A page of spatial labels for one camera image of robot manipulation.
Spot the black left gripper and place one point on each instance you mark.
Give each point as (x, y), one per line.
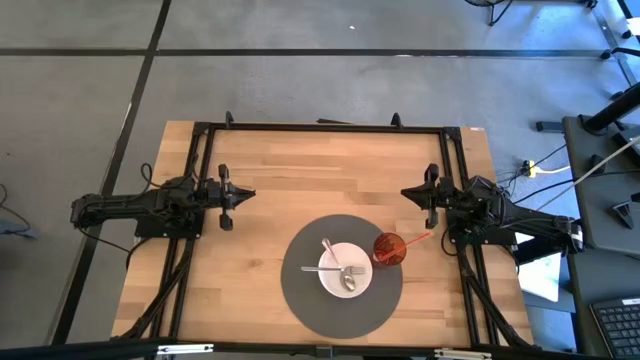
(215, 192)

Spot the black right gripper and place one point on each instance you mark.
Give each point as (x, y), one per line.
(440, 194)

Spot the red translucent plastic cup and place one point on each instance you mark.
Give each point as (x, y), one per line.
(392, 255)

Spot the silver metal fork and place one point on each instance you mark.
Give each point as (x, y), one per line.
(320, 269)

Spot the silver metal spoon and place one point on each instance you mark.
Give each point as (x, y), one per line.
(348, 282)

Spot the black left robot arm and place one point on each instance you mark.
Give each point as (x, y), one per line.
(125, 205)

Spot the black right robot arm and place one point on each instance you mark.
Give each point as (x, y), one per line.
(530, 220)

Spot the white plate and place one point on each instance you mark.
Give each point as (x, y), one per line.
(360, 285)

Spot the yellow power plug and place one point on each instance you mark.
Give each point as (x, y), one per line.
(531, 169)

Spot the grey woven round placemat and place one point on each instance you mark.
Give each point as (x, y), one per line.
(310, 310)

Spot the white flat object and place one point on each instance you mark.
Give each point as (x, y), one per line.
(540, 275)

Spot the black floor box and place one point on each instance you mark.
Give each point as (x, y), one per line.
(550, 126)

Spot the dark desk with keyboard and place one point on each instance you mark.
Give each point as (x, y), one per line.
(607, 260)

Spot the small black desk stand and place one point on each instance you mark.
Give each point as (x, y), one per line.
(622, 212)

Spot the black monitor pole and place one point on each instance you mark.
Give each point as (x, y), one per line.
(612, 107)

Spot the black computer keyboard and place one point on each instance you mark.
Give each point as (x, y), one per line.
(620, 327)

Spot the black aluminium table frame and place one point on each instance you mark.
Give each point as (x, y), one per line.
(325, 128)

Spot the silver metal bracket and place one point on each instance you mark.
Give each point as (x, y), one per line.
(462, 354)
(185, 349)

